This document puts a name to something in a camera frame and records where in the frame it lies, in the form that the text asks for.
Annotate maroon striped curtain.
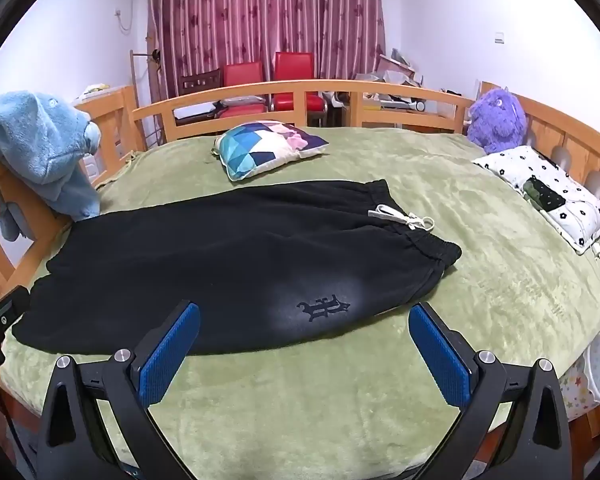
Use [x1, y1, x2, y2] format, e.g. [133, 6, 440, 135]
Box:
[147, 0, 387, 100]

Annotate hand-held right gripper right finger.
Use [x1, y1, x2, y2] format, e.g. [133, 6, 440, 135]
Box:
[408, 302, 574, 480]

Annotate wooden coat rack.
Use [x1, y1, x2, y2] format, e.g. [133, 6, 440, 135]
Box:
[130, 49, 163, 147]

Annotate wooden bedside cabinet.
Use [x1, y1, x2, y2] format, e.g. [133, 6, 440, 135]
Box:
[75, 85, 142, 182]

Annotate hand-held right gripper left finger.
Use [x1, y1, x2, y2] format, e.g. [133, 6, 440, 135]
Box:
[32, 300, 201, 480]

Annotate wooden bed frame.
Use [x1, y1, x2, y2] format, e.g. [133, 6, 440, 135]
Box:
[0, 77, 600, 441]

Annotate red chair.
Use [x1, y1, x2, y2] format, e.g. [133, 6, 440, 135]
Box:
[272, 51, 329, 111]
[223, 61, 269, 111]

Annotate dark wooden chair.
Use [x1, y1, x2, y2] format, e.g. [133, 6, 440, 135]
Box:
[179, 69, 224, 97]

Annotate black drawstring pants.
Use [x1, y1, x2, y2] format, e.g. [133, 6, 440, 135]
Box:
[11, 178, 463, 357]

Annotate green fleece blanket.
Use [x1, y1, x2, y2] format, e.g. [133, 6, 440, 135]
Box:
[0, 125, 600, 480]

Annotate white flower print pillow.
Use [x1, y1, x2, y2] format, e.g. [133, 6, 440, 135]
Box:
[472, 146, 600, 255]

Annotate white star print bin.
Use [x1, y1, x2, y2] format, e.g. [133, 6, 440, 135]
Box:
[564, 332, 600, 421]

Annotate dark green pouch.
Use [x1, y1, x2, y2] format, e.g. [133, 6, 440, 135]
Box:
[522, 176, 566, 211]

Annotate purple plush toy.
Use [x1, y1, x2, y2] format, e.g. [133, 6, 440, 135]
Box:
[467, 87, 528, 155]

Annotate blue plush blanket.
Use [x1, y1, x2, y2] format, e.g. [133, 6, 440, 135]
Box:
[0, 91, 102, 241]

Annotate geometric pattern cushion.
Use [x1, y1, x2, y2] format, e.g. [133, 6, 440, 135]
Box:
[213, 120, 329, 182]

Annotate pile of papers and boxes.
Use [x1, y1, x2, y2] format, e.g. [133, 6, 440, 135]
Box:
[375, 49, 425, 87]

